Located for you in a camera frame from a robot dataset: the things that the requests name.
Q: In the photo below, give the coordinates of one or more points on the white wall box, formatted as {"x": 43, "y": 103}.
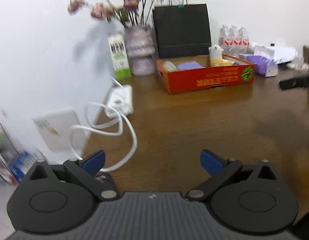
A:
{"x": 57, "y": 130}

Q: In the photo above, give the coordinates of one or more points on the purple tissue pack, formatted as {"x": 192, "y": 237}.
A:
{"x": 263, "y": 66}

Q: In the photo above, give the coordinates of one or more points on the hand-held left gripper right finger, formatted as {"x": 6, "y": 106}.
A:
{"x": 212, "y": 163}

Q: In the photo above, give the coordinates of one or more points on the curved white paper sheet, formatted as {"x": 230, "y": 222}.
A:
{"x": 284, "y": 52}

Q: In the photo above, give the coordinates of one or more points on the crumpled translucent white sheet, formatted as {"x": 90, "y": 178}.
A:
{"x": 264, "y": 51}

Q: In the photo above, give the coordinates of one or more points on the dried pink flowers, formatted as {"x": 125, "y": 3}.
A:
{"x": 129, "y": 0}

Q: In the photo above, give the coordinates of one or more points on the white power strip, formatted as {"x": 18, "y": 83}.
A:
{"x": 122, "y": 100}

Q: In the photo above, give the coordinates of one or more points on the clear water bottle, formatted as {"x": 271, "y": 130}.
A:
{"x": 224, "y": 40}
{"x": 233, "y": 40}
{"x": 244, "y": 40}

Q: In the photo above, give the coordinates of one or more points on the clear organizer with supplies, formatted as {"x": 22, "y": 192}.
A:
{"x": 9, "y": 160}

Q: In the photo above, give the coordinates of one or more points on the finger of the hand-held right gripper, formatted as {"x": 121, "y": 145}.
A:
{"x": 294, "y": 82}

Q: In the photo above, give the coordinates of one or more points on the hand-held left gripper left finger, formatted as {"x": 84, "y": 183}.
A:
{"x": 94, "y": 162}

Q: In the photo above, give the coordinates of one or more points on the purple knitted vase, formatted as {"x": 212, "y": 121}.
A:
{"x": 140, "y": 50}

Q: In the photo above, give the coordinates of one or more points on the white charger plug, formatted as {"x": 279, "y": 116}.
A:
{"x": 298, "y": 66}

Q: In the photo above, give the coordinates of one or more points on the white and tan plush toy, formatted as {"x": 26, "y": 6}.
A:
{"x": 217, "y": 55}

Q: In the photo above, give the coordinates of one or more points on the purple woven cloth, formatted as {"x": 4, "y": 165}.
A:
{"x": 189, "y": 65}

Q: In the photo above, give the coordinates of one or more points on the red cardboard box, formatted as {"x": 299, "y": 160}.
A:
{"x": 207, "y": 80}

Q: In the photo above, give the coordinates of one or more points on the black paper bag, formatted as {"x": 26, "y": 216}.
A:
{"x": 182, "y": 30}

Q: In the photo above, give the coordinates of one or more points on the translucent white storage box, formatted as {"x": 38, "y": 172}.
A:
{"x": 170, "y": 65}

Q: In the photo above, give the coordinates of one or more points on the white and green milk carton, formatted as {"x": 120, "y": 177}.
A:
{"x": 119, "y": 55}

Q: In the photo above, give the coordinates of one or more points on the wooden desktop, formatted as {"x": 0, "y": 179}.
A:
{"x": 194, "y": 125}

